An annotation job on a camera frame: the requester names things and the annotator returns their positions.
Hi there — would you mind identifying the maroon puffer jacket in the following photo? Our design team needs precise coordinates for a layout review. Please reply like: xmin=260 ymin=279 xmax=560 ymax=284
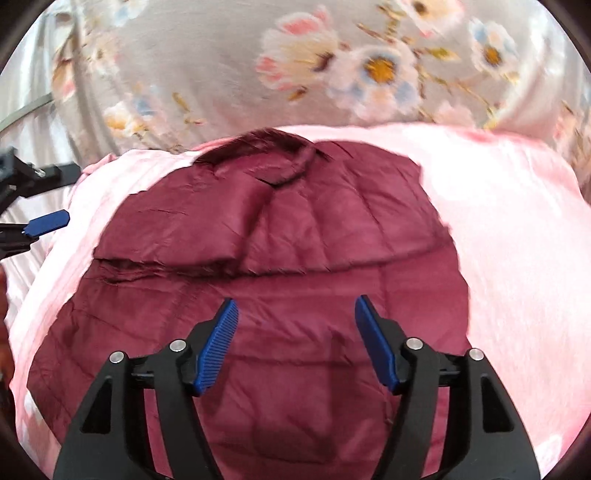
xmin=28 ymin=130 xmax=469 ymax=479

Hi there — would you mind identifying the person's left hand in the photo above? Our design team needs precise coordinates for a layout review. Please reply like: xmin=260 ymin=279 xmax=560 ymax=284
xmin=0 ymin=267 xmax=15 ymax=387

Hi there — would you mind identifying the white satin curtain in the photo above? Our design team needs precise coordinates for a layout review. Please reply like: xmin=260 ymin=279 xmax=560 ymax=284
xmin=1 ymin=1 xmax=79 ymax=301

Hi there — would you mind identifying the grey floral bed sheet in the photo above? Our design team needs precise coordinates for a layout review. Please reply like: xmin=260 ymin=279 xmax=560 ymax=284
xmin=47 ymin=1 xmax=590 ymax=193

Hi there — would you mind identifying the pink printed blanket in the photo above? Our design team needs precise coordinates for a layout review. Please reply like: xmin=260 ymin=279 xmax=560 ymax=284
xmin=10 ymin=124 xmax=590 ymax=474

